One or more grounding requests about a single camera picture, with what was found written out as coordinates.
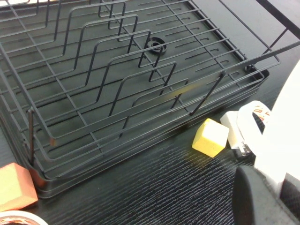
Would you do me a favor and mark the black round drain spout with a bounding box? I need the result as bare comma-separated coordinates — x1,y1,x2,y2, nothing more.
143,36,168,55

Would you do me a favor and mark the white tape roll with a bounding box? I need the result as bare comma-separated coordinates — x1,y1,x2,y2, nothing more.
0,210,47,225
236,100,274,138

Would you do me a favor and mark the orange cube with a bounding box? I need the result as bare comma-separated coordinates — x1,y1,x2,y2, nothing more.
0,162,39,212

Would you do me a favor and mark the black wire dish rack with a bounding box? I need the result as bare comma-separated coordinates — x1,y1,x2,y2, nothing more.
0,0,300,200

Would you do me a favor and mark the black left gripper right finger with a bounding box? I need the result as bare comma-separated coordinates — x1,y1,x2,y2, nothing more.
281,172,300,213

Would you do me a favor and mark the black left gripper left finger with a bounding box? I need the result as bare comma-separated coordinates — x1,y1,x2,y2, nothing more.
231,165,295,225

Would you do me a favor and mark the black plastic drip tray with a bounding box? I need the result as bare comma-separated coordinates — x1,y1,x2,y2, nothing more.
0,0,270,200

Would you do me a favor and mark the white round plate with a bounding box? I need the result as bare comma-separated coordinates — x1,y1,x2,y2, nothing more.
254,58,300,204

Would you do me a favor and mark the yellow cube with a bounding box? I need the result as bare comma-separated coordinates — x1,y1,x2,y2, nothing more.
191,118,230,158

